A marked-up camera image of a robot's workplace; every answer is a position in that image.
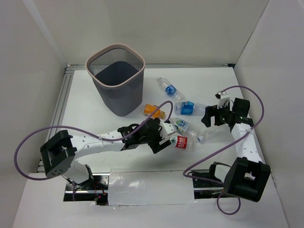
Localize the red label water bottle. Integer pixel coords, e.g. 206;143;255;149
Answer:
170;135;194;152

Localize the clear bottle white cap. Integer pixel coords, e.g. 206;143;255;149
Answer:
197;125;231;143

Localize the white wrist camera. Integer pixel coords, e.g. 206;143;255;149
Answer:
215;91;230;109
160;121;176;138

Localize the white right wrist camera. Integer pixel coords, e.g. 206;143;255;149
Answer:
215;91;230;109

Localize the blue label bottle upper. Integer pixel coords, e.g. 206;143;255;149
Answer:
157;77;185;103

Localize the green label water bottle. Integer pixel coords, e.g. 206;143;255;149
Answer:
170;118;205;143

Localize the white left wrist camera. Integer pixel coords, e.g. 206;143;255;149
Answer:
160;121;176;138

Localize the aluminium frame rail left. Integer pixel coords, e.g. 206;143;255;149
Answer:
37;67;75;173

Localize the blue label bottle blue cap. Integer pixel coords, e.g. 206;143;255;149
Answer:
174;101;207;116

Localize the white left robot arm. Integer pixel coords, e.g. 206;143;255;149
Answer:
40;118;175;190

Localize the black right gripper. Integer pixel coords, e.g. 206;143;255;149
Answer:
201;101;235;127

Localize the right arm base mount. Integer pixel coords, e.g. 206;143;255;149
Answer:
189;170;223;200

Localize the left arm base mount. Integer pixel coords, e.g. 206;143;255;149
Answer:
63;172;111;206

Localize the grey mesh waste bin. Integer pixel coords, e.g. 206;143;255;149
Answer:
85;44;145;117

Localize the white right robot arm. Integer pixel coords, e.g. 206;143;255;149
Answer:
201;95;271;202

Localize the small orange juice bottle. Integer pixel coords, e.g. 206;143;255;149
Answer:
143;104;165;119

